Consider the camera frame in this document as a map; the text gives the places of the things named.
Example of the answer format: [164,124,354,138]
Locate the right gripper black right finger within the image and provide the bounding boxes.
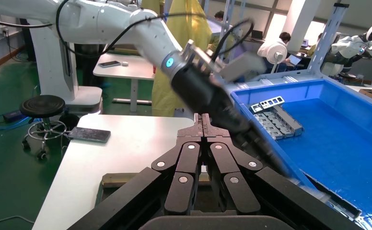
[202,113,264,214]

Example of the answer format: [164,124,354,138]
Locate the blue floor cable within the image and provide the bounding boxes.
[0,114,41,133]

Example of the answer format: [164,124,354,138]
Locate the white humanoid robot black head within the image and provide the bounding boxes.
[320,23,372,78]

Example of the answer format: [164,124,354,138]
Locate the smartphone with dark screen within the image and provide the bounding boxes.
[67,126,112,144]

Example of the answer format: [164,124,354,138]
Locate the long grey metal cage bar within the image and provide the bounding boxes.
[272,104,304,138]

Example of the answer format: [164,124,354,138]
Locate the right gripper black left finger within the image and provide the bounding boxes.
[151,113,204,215]

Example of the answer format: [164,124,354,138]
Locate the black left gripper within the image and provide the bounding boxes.
[170,64,291,177]

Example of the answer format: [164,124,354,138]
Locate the blue plastic bin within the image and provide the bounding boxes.
[230,78,372,230]

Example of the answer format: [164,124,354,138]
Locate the seated person white shirt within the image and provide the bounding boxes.
[256,31,294,74]

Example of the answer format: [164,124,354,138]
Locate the white round fan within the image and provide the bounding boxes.
[266,42,289,74]

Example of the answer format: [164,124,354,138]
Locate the upright grey bracket square holes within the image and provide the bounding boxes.
[250,95,286,114]

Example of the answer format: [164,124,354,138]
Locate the open laptop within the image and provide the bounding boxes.
[287,54,303,68]

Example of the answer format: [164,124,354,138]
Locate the blue floor power box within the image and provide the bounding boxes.
[2,109,27,124]

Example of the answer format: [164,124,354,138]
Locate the dark long metal cage part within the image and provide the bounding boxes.
[306,173,363,220]

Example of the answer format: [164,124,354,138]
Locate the white floor cable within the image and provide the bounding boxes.
[0,215,36,227]

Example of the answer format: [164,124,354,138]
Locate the white robot body column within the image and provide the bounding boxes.
[26,27,105,115]

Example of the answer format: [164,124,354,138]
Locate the flat slotted metal cage part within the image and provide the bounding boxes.
[261,111,294,139]
[253,113,284,141]

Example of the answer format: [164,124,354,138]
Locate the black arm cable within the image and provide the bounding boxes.
[0,0,255,61]

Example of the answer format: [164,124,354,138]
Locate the phone on office desk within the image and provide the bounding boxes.
[98,60,122,69]

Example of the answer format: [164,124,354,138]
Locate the person in yellow suit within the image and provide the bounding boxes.
[140,0,214,118]

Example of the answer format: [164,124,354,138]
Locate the white table with cardboard box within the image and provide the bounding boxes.
[344,83,372,107]

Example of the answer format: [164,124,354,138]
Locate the white office desk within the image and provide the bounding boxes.
[93,52,157,114]

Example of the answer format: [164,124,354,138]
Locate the black round stool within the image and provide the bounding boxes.
[19,94,68,161]

